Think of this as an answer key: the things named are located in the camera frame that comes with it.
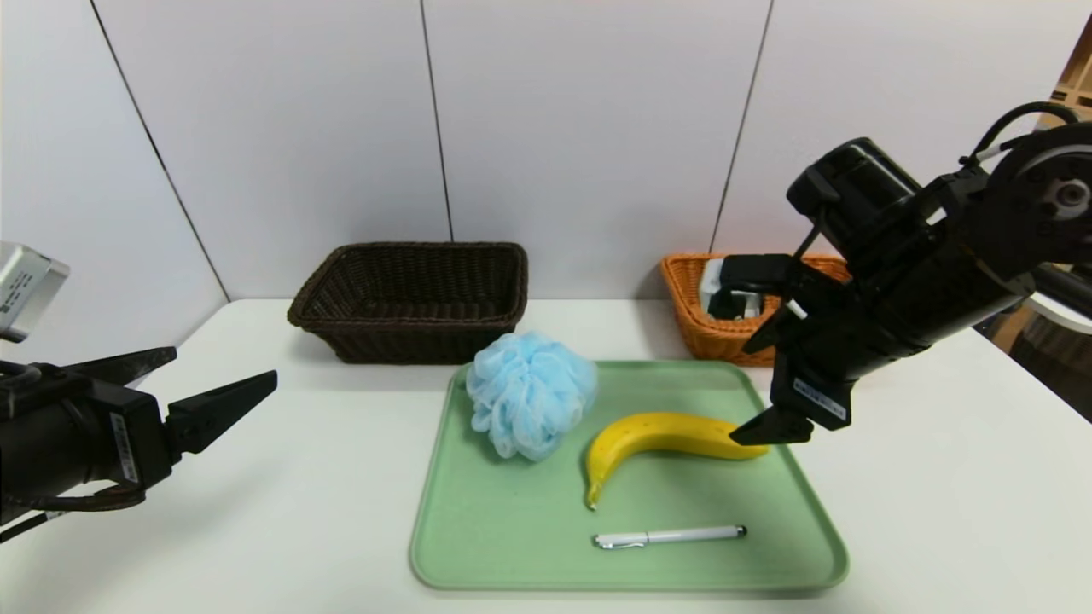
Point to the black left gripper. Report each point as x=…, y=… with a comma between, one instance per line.
x=128, y=437

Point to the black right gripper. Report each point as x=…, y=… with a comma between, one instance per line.
x=815, y=395

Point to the yellow banana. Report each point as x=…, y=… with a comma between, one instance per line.
x=648, y=433

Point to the white pen with clip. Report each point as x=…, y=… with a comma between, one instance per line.
x=682, y=535

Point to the light blue bath loofah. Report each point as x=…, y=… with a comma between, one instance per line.
x=529, y=392

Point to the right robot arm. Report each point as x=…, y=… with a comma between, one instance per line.
x=1049, y=230

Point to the orange wicker basket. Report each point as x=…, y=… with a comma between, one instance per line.
x=708, y=341

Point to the dark brown wicker basket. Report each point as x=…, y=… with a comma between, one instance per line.
x=409, y=341

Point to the white side table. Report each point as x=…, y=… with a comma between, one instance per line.
x=1066, y=324

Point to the light green plastic tray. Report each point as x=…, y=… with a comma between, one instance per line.
x=529, y=529

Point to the black cylinder roll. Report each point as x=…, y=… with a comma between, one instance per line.
x=1068, y=292

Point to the wooden shelf unit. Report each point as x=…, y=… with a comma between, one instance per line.
x=1077, y=85

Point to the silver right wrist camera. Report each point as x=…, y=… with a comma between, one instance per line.
x=717, y=286

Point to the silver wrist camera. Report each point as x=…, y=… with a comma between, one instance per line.
x=26, y=286
x=717, y=286

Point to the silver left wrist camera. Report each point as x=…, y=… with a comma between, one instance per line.
x=26, y=286

